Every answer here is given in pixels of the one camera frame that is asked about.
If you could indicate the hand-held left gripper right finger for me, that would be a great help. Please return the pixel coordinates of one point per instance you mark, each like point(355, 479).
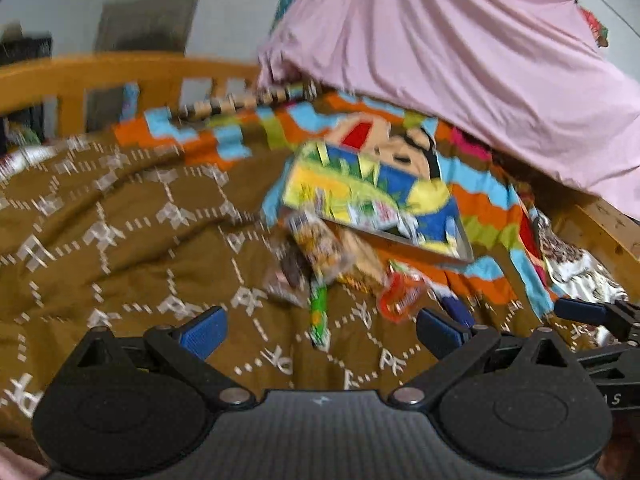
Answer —
point(440, 334)

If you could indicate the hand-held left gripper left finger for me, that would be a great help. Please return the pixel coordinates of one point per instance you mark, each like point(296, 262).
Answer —
point(202, 334)

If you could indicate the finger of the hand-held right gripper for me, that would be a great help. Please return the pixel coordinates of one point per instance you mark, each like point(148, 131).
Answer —
point(580, 310)

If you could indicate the red orange snack packet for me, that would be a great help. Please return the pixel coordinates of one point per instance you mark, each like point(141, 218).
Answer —
point(400, 297)

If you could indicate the clear chocolate bar packet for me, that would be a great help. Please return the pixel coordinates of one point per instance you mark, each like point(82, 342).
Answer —
point(287, 275)

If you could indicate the green snack packet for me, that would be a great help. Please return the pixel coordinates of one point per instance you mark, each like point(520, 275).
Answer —
point(318, 315)

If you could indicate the clear nut mix packet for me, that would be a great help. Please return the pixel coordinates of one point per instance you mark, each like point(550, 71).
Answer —
point(320, 247)

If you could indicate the colourful printed box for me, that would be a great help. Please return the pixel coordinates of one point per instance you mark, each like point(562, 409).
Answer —
point(320, 180)

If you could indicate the brown colourful printed blanket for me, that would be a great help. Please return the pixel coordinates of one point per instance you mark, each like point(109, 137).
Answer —
point(125, 270)

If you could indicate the white red snack packet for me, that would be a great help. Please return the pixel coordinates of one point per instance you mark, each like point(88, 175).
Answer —
point(375, 215)

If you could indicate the colourful patterned cloth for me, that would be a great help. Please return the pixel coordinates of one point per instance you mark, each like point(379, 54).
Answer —
point(595, 27)
point(290, 2)

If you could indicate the pink bed sheet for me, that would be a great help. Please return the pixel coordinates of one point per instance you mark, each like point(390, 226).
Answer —
point(450, 50)

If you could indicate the grey door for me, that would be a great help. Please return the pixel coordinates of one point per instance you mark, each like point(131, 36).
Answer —
point(150, 20)

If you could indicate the dark shelf unit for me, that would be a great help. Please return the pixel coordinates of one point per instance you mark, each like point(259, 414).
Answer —
point(25, 47)

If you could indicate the wooden bed frame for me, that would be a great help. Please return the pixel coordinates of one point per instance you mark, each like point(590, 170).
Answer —
point(100, 72)

